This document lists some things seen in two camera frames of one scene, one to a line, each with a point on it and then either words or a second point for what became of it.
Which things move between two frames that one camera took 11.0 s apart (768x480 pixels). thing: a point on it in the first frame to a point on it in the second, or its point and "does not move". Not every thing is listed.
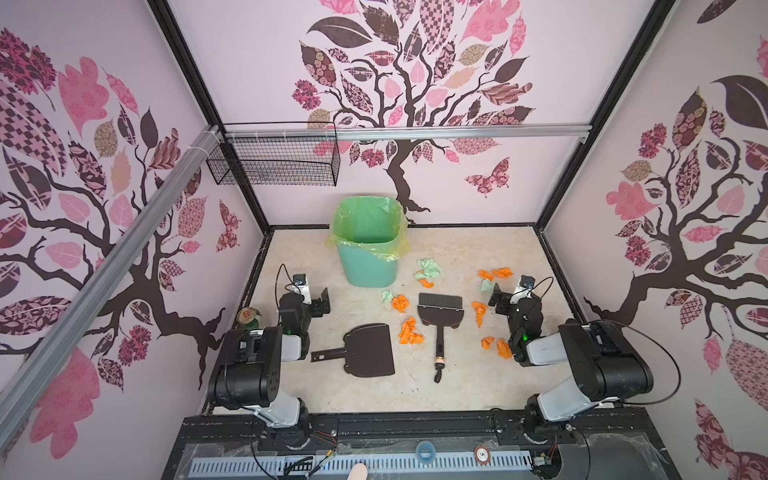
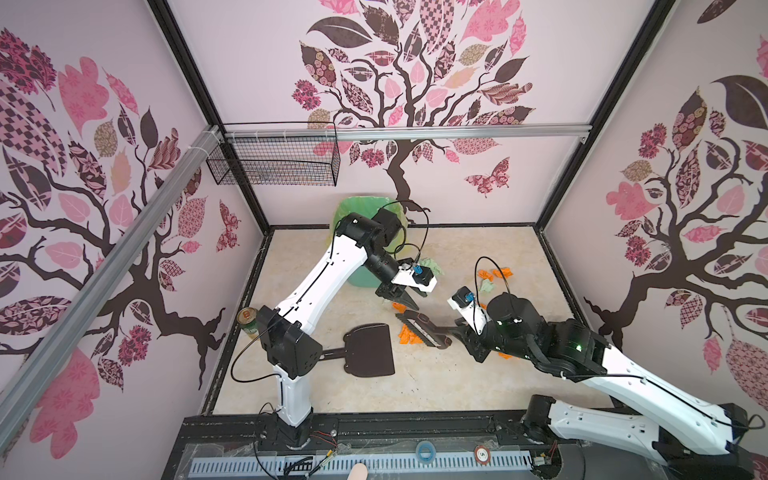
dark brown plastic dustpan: x=368 y=351 does not move
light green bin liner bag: x=376 y=225 does not move
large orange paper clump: x=408 y=333 does not move
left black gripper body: x=313 y=310 to x=387 y=289
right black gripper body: x=506 y=309 to x=476 y=344
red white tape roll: x=482 y=455 does not move
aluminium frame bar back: x=370 y=132 does not move
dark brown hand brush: x=440 y=310 to x=423 y=327
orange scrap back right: x=505 y=273 does not move
